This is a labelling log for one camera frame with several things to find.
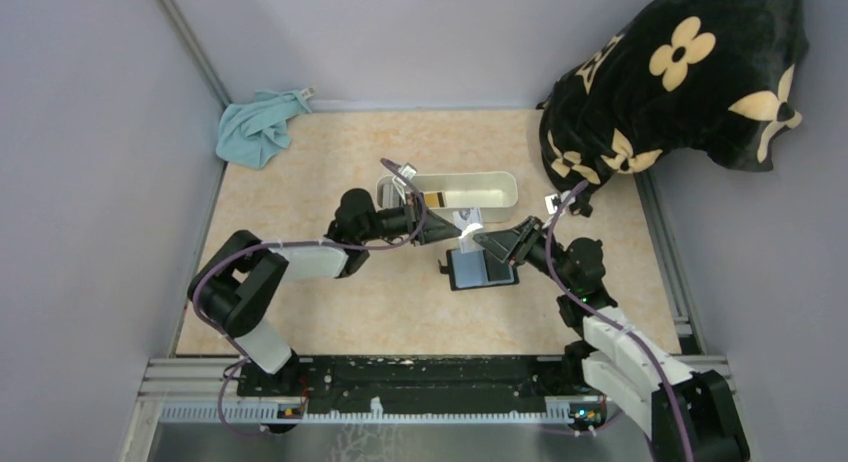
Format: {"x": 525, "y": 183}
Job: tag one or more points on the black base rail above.
{"x": 419, "y": 385}

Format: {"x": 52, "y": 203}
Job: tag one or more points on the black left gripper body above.
{"x": 419, "y": 219}

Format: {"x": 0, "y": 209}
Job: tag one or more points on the aluminium frame rail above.
{"x": 205, "y": 389}

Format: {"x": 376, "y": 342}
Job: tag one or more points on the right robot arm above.
{"x": 636, "y": 353}

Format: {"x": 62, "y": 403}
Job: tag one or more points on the black floral blanket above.
{"x": 709, "y": 75}

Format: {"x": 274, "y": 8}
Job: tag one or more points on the white patterned credit card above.
{"x": 469, "y": 221}

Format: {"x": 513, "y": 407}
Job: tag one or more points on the white plastic tray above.
{"x": 495, "y": 194}

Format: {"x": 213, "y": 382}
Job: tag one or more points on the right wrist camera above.
{"x": 554, "y": 201}

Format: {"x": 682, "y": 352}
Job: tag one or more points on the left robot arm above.
{"x": 233, "y": 291}

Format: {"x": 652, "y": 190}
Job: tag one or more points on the teal cloth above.
{"x": 251, "y": 134}

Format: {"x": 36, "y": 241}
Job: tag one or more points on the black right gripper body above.
{"x": 521, "y": 240}

